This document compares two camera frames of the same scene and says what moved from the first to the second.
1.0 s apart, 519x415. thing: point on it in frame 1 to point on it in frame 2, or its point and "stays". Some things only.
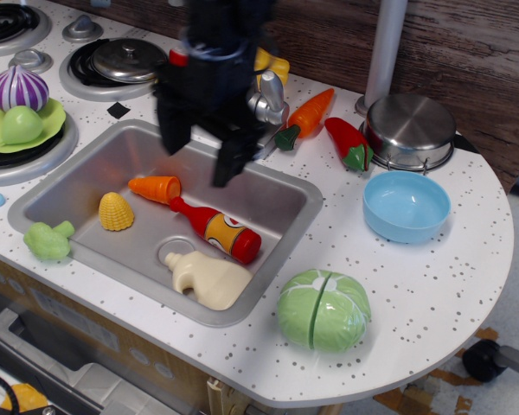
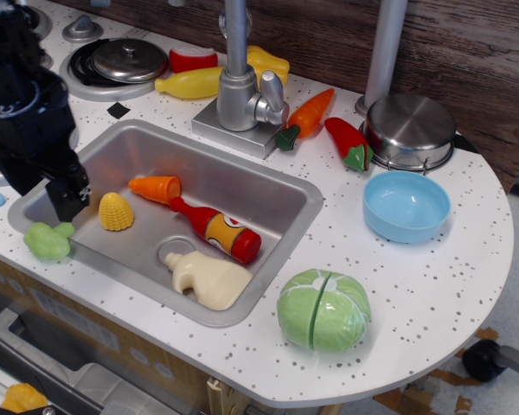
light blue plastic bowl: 405,206 stays
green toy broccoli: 49,242 stays
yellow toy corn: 113,212 stays
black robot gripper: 212,79 to 40,137
